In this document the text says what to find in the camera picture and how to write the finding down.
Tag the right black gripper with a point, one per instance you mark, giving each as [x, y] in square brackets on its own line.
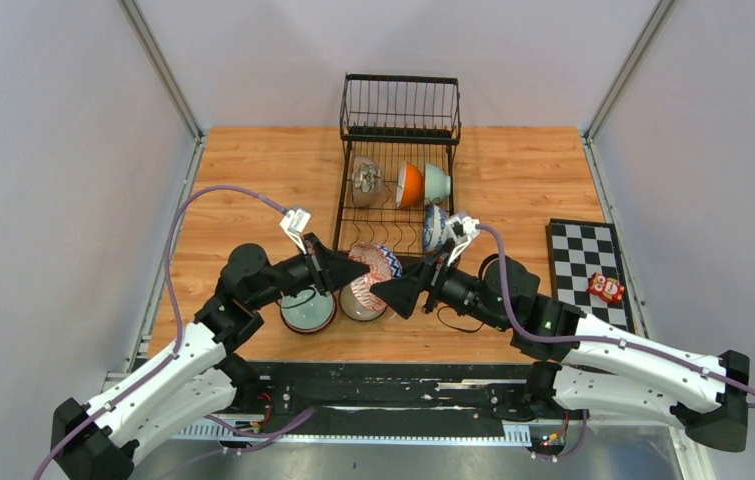
[401, 294]

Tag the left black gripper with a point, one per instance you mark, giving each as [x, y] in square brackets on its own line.
[340, 270]

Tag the red white patterned bowl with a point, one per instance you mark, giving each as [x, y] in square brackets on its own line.
[383, 266]

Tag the blue floral bowl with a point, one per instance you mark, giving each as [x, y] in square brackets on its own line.
[435, 231]

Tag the beige bowl black rim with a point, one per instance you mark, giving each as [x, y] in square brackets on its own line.
[366, 182]

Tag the celadon bowl brown rim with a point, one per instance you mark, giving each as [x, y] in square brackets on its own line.
[437, 185]

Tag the black wire dish rack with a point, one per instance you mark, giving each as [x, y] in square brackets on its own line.
[395, 121]

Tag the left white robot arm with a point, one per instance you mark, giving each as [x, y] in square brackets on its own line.
[199, 373]

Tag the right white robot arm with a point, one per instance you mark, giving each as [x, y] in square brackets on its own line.
[582, 362]

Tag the celadon bowl black rim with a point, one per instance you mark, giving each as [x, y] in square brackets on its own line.
[308, 312]

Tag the black white checkerboard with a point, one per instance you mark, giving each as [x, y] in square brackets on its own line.
[577, 250]

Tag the red owl toy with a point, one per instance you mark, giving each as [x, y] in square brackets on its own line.
[608, 289]

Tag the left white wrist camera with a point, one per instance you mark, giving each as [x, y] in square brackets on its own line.
[293, 224]

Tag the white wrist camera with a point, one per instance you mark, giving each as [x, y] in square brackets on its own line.
[293, 224]
[462, 230]

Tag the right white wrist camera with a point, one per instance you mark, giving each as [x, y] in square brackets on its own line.
[462, 230]

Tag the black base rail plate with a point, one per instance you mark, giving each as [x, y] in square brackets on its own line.
[396, 399]

